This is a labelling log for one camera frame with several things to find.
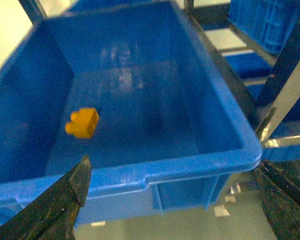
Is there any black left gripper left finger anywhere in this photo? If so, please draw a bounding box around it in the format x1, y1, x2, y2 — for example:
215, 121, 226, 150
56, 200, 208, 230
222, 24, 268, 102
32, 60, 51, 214
0, 155, 92, 240

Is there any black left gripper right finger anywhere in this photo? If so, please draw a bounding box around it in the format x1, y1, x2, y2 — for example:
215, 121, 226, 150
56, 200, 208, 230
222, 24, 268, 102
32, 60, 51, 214
254, 159, 300, 240

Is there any yellow toy building block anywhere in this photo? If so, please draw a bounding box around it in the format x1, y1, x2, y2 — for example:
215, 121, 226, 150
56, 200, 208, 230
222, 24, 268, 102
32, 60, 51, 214
64, 107, 100, 139

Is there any large blue bin upper left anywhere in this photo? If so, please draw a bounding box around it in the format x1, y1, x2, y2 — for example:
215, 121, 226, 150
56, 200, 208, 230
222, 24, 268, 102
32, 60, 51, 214
0, 1, 262, 225

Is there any large blue bin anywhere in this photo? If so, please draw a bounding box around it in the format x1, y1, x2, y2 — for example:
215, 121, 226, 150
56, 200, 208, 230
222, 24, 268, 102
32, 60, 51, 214
228, 0, 300, 55
0, 1, 262, 225

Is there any large blue bin upper right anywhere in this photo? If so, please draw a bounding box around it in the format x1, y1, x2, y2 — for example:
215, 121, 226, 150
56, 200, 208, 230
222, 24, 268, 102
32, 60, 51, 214
228, 0, 300, 55

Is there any stainless steel rack frame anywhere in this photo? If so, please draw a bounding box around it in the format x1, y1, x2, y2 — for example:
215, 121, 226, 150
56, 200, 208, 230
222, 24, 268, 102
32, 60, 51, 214
183, 0, 300, 149

